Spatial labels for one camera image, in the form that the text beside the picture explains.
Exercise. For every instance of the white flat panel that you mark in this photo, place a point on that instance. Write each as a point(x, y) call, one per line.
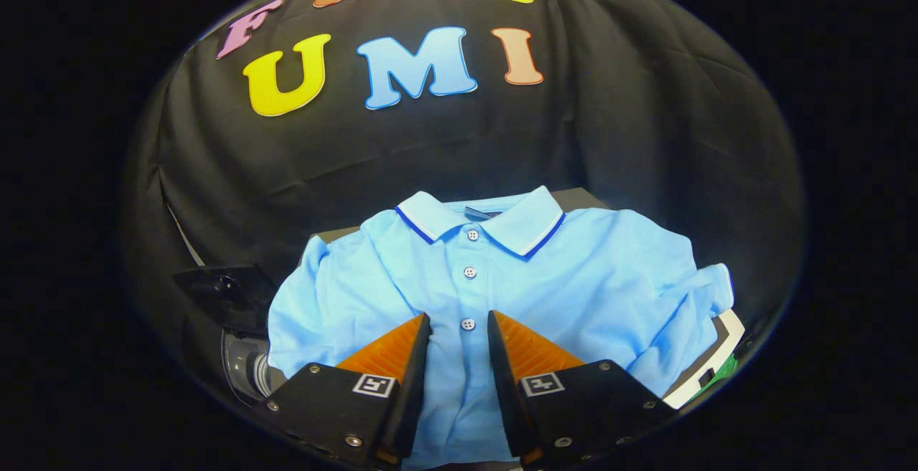
point(724, 342)

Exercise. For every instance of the grey cabinet with black frame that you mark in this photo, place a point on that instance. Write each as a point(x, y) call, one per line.
point(584, 198)

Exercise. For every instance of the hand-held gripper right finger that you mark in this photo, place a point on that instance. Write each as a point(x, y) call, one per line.
point(505, 392)

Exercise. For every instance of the light blue polo shirt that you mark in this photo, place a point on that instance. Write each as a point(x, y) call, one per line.
point(574, 277)

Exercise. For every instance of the transparent washing machine lid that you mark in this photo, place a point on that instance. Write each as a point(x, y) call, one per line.
point(229, 292)

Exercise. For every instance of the black backdrop cloth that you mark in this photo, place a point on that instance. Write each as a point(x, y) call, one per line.
point(430, 141)

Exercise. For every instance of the green object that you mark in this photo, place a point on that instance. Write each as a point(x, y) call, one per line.
point(721, 374)

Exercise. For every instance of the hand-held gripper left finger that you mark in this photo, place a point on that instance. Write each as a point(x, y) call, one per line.
point(409, 392)

